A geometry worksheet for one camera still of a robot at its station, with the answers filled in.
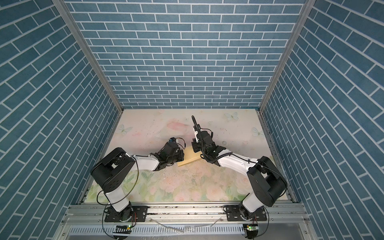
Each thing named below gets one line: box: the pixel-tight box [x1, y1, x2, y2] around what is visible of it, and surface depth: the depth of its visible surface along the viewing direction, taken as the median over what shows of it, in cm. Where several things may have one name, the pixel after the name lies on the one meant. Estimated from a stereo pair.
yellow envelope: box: [177, 146, 202, 167], surface depth 94 cm
